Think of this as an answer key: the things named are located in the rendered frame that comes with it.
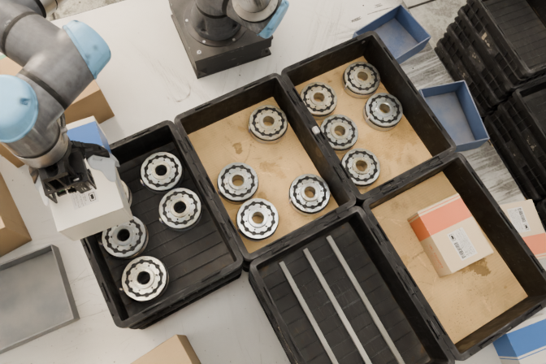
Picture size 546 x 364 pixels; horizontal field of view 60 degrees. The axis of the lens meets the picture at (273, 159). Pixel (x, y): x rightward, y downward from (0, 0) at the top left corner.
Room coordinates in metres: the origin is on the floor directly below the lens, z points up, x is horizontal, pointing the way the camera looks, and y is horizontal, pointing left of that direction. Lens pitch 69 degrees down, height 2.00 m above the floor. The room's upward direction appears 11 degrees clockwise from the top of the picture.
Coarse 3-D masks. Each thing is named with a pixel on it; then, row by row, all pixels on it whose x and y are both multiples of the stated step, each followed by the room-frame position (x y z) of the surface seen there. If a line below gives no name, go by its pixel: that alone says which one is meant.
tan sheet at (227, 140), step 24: (240, 120) 0.55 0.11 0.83; (192, 144) 0.45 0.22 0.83; (216, 144) 0.46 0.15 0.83; (240, 144) 0.48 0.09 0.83; (264, 144) 0.49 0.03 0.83; (288, 144) 0.50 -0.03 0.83; (216, 168) 0.40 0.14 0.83; (264, 168) 0.42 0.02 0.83; (288, 168) 0.44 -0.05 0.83; (312, 168) 0.45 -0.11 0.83; (264, 192) 0.36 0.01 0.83; (288, 216) 0.31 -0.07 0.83; (312, 216) 0.32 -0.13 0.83; (264, 240) 0.24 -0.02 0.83
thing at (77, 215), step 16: (80, 128) 0.32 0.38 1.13; (96, 128) 0.33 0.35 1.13; (96, 176) 0.23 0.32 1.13; (96, 192) 0.20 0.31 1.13; (112, 192) 0.21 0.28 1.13; (64, 208) 0.16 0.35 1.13; (80, 208) 0.17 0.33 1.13; (96, 208) 0.17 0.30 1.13; (112, 208) 0.18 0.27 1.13; (128, 208) 0.20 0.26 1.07; (64, 224) 0.13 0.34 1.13; (80, 224) 0.14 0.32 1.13; (96, 224) 0.15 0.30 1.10; (112, 224) 0.16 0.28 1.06
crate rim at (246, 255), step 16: (256, 80) 0.62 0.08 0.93; (224, 96) 0.56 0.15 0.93; (288, 96) 0.59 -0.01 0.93; (192, 112) 0.50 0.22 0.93; (320, 144) 0.48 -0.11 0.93; (208, 176) 0.34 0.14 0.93; (336, 176) 0.40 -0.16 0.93; (352, 192) 0.37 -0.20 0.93; (224, 208) 0.27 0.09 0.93; (336, 208) 0.33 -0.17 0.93; (240, 240) 0.21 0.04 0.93; (256, 256) 0.18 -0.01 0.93
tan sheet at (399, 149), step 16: (320, 80) 0.72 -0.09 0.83; (336, 80) 0.73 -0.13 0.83; (336, 112) 0.63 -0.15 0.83; (352, 112) 0.64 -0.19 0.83; (384, 112) 0.66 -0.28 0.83; (368, 128) 0.60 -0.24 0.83; (400, 128) 0.61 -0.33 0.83; (368, 144) 0.55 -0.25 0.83; (384, 144) 0.56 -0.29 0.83; (400, 144) 0.57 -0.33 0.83; (416, 144) 0.58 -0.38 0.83; (384, 160) 0.51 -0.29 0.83; (400, 160) 0.52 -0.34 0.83; (416, 160) 0.53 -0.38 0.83; (384, 176) 0.47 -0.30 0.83
